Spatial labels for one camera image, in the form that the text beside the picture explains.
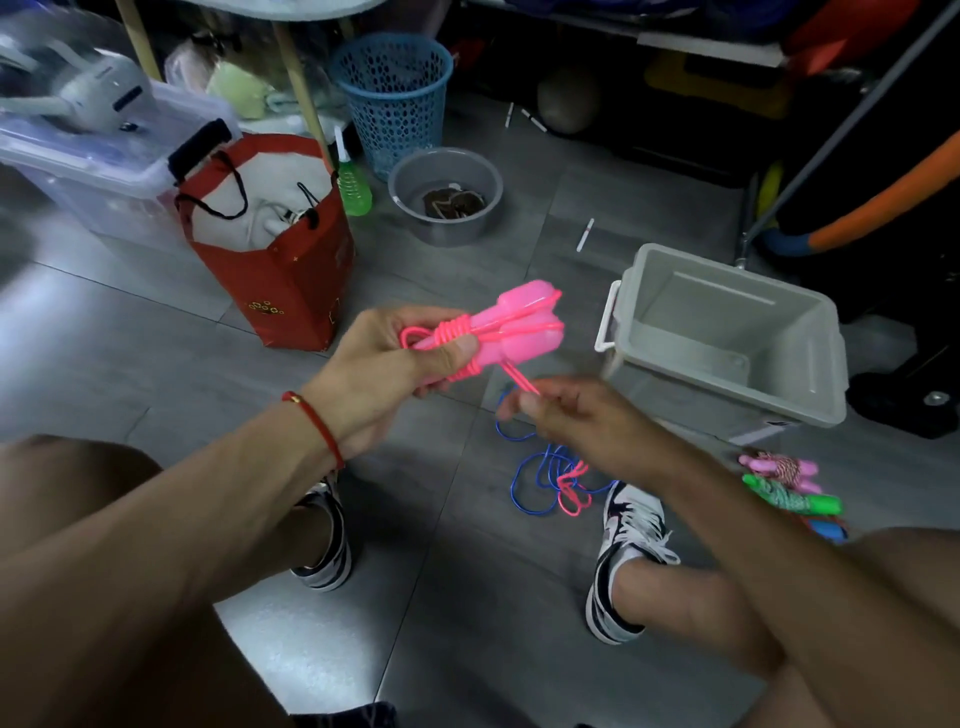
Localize person's right hand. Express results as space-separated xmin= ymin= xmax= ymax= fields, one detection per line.
xmin=496 ymin=374 xmax=695 ymax=493

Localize person's left hand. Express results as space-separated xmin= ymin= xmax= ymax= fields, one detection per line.
xmin=301 ymin=305 xmax=480 ymax=463

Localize pink thin cord jump rope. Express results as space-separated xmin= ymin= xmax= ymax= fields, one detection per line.
xmin=398 ymin=279 xmax=592 ymax=519

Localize grey plastic storage bin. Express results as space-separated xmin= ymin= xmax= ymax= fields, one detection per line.
xmin=594 ymin=242 xmax=850 ymax=444

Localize wound pink-handled rope bundle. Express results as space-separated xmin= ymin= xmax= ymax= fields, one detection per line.
xmin=738 ymin=449 xmax=823 ymax=495

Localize green braided jump rope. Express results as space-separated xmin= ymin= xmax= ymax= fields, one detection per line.
xmin=742 ymin=473 xmax=845 ymax=517

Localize person's left forearm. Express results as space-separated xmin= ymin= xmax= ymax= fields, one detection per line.
xmin=0 ymin=397 xmax=346 ymax=728

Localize person's right forearm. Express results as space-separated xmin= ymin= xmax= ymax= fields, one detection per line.
xmin=659 ymin=449 xmax=960 ymax=728

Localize person's right shoe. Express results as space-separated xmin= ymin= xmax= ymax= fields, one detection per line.
xmin=584 ymin=482 xmax=682 ymax=646

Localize person's shoe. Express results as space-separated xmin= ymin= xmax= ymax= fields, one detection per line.
xmin=290 ymin=473 xmax=354 ymax=594
xmin=584 ymin=482 xmax=682 ymax=646

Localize person's left shoe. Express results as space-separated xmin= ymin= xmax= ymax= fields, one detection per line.
xmin=290 ymin=473 xmax=354 ymax=594

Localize person's right leg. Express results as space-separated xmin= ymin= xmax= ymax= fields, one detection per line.
xmin=611 ymin=527 xmax=960 ymax=728

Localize person's leg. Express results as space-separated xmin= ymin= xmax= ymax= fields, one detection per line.
xmin=611 ymin=527 xmax=960 ymax=728
xmin=0 ymin=434 xmax=335 ymax=728

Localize clear plastic storage bin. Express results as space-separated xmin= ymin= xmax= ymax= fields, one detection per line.
xmin=0 ymin=78 xmax=243 ymax=249

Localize person's left leg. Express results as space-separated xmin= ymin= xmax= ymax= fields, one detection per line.
xmin=0 ymin=434 xmax=335 ymax=728

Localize red paper bag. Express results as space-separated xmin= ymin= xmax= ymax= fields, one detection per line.
xmin=176 ymin=133 xmax=355 ymax=354

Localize green spray bottle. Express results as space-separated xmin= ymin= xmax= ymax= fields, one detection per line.
xmin=333 ymin=125 xmax=374 ymax=219

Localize grey plastic basin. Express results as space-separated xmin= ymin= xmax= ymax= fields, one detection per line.
xmin=387 ymin=146 xmax=505 ymax=249

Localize blue mesh wastebasket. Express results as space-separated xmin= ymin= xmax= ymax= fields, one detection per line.
xmin=327 ymin=32 xmax=455 ymax=183

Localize grey plastic stool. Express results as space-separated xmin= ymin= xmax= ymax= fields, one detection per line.
xmin=213 ymin=569 xmax=406 ymax=714

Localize black rectangular pad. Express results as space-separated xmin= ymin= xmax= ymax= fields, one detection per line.
xmin=167 ymin=118 xmax=234 ymax=185

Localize white oval side table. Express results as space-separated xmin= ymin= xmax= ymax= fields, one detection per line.
xmin=116 ymin=0 xmax=388 ymax=170

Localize clear plastic bag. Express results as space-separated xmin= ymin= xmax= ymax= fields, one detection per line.
xmin=164 ymin=33 xmax=354 ymax=125

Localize brown ball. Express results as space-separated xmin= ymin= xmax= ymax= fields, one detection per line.
xmin=536 ymin=65 xmax=601 ymax=136

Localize black weight machine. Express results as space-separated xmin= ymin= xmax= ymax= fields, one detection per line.
xmin=779 ymin=0 xmax=960 ymax=440

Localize multicoloured hula hoop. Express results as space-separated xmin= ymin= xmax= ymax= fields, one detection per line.
xmin=761 ymin=131 xmax=960 ymax=258

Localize yellow flat board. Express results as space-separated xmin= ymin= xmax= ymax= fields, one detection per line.
xmin=644 ymin=50 xmax=793 ymax=120

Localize white VR headset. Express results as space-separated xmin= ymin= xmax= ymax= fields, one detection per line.
xmin=0 ymin=41 xmax=157 ymax=136

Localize orange red fabric bag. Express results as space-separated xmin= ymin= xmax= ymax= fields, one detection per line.
xmin=783 ymin=0 xmax=920 ymax=76

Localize grey balance dome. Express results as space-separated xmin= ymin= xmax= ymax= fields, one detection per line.
xmin=0 ymin=7 xmax=136 ymax=84

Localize red string bracelet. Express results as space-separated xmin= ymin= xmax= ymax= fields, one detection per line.
xmin=281 ymin=390 xmax=348 ymax=472

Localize white cable bundle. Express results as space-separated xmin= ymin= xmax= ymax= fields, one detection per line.
xmin=247 ymin=202 xmax=313 ymax=238

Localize brown tangled strap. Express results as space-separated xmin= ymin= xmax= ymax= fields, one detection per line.
xmin=422 ymin=185 xmax=487 ymax=223

